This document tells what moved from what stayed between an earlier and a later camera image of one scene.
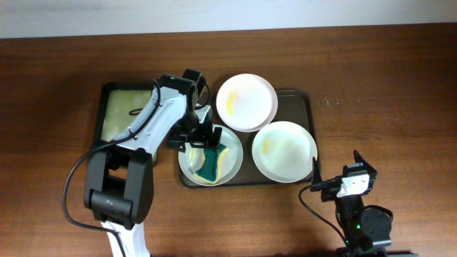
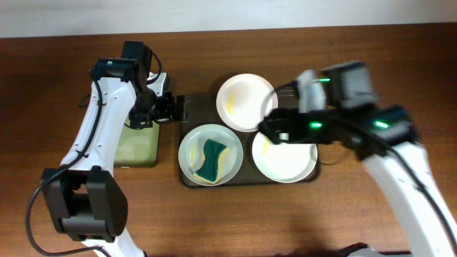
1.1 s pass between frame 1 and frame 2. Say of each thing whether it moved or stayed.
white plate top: stayed
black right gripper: moved
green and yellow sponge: stayed
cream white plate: stayed
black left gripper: moved
